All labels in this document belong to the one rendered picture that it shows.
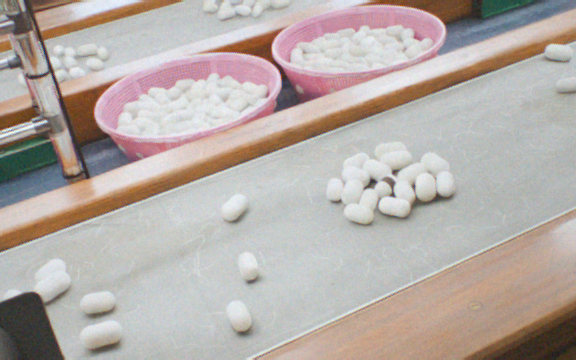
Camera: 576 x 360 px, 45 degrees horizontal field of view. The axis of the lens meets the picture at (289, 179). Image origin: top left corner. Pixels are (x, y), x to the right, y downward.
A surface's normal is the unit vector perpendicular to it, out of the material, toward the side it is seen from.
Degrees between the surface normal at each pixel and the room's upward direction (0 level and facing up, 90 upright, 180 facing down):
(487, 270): 0
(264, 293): 0
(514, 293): 0
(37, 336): 50
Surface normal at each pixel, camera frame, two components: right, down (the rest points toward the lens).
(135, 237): -0.14, -0.83
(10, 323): 0.24, -0.21
